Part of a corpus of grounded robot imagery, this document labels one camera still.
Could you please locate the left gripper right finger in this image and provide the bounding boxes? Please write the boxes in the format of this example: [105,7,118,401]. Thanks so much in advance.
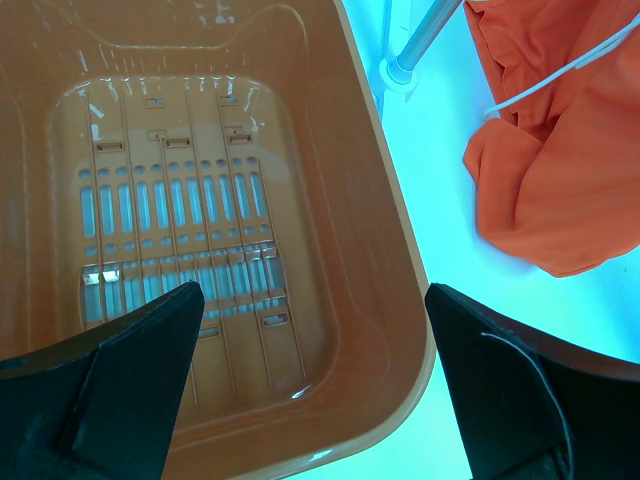
[425,283,639,479]

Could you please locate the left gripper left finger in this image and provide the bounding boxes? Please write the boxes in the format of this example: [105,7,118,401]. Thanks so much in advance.
[1,281,205,479]

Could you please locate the orange shorts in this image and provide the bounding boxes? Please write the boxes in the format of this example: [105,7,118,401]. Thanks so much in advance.
[464,1,639,277]

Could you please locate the orange plastic basket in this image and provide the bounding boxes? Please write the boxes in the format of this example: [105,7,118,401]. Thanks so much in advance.
[1,1,435,479]

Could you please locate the silver clothes rack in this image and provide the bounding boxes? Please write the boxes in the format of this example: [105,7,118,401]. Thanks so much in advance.
[370,0,462,120]

